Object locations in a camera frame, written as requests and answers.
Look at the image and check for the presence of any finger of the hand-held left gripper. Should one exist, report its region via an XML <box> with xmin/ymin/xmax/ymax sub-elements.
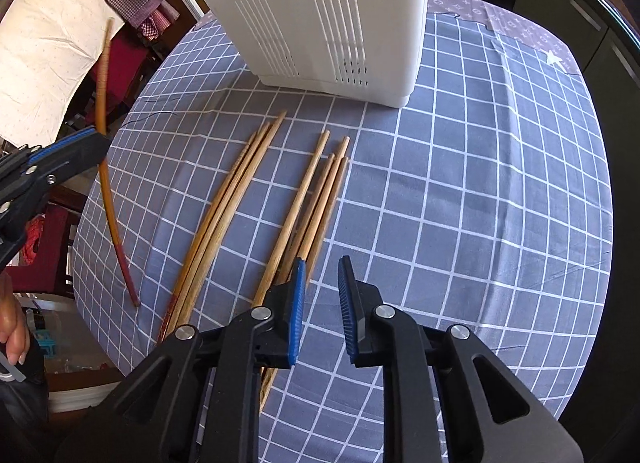
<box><xmin>27</xmin><ymin>127</ymin><xmax>113</xmax><ymax>188</ymax></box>

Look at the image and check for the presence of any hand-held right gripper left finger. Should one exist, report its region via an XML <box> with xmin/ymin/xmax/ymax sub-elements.
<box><xmin>55</xmin><ymin>258</ymin><xmax>307</xmax><ymax>463</ymax></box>

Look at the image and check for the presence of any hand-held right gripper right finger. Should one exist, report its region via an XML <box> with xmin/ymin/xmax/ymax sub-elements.
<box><xmin>338</xmin><ymin>257</ymin><xmax>586</xmax><ymax>463</ymax></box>

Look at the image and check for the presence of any orange red lacquered chopstick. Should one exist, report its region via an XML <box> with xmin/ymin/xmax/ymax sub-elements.
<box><xmin>95</xmin><ymin>18</ymin><xmax>142</xmax><ymax>307</ymax></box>

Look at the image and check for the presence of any group of wooden chopsticks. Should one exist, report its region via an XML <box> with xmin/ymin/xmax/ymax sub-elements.
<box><xmin>157</xmin><ymin>110</ymin><xmax>351</xmax><ymax>399</ymax></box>

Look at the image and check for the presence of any person's left hand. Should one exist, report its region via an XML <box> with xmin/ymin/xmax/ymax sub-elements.
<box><xmin>0</xmin><ymin>273</ymin><xmax>28</xmax><ymax>368</ymax></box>

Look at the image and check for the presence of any wooden chair with red cushion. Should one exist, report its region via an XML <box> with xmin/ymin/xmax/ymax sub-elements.
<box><xmin>7</xmin><ymin>203</ymin><xmax>78</xmax><ymax>296</ymax></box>

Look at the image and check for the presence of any dark red wooden chair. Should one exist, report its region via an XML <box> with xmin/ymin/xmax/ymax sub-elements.
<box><xmin>87</xmin><ymin>30</ymin><xmax>168</xmax><ymax>131</ymax></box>

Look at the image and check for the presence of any white pillow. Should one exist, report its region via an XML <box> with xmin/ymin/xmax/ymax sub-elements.
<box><xmin>0</xmin><ymin>0</ymin><xmax>126</xmax><ymax>146</ymax></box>

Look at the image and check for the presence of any grey white checked tablecloth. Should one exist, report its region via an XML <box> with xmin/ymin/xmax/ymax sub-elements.
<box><xmin>72</xmin><ymin>0</ymin><xmax>613</xmax><ymax>463</ymax></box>

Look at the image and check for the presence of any white plastic tub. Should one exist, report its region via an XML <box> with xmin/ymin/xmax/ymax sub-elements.
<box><xmin>20</xmin><ymin>293</ymin><xmax>128</xmax><ymax>414</ymax></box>

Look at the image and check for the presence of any person's dark clothing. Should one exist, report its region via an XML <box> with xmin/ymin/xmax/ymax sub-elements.
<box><xmin>0</xmin><ymin>338</ymin><xmax>53</xmax><ymax>463</ymax></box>

